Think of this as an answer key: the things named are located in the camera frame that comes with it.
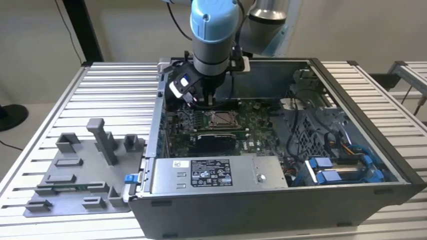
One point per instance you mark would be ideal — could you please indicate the green motherboard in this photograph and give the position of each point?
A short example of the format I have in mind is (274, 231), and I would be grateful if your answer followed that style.
(263, 140)

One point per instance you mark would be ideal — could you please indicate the CPU socket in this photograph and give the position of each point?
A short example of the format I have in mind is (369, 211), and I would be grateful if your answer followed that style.
(238, 126)

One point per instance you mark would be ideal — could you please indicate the grey parts rack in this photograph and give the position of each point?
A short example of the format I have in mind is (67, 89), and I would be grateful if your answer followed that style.
(87, 175)

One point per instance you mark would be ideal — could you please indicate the black monitor stand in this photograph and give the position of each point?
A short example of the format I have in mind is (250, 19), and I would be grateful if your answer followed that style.
(14, 117)

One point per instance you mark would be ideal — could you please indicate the black graphics card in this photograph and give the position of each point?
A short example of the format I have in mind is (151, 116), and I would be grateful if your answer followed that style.
(214, 143)

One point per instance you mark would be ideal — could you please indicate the grey metal disk bay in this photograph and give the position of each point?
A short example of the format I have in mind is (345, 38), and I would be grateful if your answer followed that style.
(310, 135)

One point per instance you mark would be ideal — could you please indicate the green RAM stick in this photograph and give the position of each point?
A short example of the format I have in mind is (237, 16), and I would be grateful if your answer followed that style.
(220, 130)
(71, 186)

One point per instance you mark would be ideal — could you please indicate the hard disk in blue carrier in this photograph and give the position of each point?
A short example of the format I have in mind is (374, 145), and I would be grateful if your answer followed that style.
(322, 162)
(329, 176)

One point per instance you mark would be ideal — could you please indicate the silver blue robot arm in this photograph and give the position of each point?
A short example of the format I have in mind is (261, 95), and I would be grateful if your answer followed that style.
(211, 55)

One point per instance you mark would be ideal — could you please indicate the black PC case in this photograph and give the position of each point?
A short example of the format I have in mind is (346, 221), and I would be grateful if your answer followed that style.
(234, 215)

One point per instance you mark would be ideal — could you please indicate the aluminium slat side table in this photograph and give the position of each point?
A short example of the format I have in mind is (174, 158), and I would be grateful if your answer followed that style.
(410, 75)

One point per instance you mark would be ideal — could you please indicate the blue case latch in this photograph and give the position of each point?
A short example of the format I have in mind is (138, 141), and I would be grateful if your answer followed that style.
(130, 179)

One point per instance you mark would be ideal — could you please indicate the silver power supply unit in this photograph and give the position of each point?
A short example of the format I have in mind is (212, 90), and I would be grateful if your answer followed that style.
(167, 175)

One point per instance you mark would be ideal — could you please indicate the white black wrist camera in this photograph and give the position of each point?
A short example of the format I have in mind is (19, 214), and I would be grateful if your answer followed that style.
(182, 85)

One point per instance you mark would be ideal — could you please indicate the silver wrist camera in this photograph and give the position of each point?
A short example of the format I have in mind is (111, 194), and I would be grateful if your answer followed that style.
(243, 65)

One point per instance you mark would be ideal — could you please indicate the black vertical post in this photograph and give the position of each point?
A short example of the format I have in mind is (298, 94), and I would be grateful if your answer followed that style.
(83, 30)

